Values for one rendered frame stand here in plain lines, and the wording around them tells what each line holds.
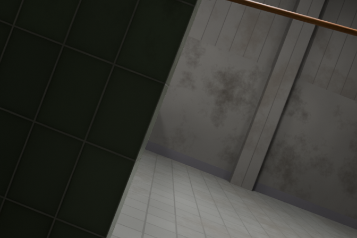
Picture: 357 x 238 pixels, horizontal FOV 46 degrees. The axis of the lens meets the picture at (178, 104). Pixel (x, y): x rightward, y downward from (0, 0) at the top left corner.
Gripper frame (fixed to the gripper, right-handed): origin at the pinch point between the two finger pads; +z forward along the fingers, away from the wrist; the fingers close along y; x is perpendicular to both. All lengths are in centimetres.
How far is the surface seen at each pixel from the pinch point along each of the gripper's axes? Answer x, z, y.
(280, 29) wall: 82, 354, -79
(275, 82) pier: 94, 340, -8
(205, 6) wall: -21, 345, -80
